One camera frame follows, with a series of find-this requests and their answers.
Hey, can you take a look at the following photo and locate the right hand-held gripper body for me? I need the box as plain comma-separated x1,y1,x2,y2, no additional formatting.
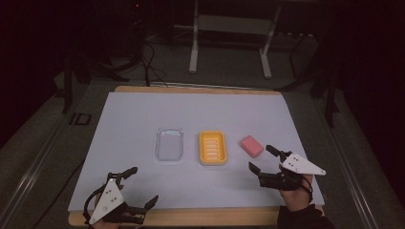
258,150,327,192

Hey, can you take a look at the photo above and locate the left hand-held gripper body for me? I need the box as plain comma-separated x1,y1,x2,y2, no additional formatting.
83,172,147,226

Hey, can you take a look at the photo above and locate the pink soap bar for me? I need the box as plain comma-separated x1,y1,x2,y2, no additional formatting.
240,135,265,158

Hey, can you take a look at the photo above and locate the yellow soap dish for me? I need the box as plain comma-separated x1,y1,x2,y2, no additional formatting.
199,130,228,166

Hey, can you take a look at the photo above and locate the clear plastic lid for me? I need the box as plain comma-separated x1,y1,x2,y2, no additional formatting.
154,127,185,163

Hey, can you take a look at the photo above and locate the person's right hand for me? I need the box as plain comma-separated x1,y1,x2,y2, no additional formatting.
279,174,315,213

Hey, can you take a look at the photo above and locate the person's left hand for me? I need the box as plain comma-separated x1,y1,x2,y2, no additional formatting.
90,182,135,229

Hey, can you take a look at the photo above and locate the wooden table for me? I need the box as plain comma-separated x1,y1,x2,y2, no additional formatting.
68,85,323,227

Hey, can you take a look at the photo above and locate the white table mat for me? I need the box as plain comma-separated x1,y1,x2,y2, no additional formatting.
68,92,325,212

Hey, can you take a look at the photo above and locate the black stand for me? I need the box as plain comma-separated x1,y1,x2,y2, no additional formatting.
53,0,141,115
276,31,340,129

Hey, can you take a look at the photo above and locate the white metal stand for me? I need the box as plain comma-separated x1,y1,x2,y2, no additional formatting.
188,0,283,79

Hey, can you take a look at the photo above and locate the black cable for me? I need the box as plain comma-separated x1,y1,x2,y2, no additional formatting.
139,41,169,88

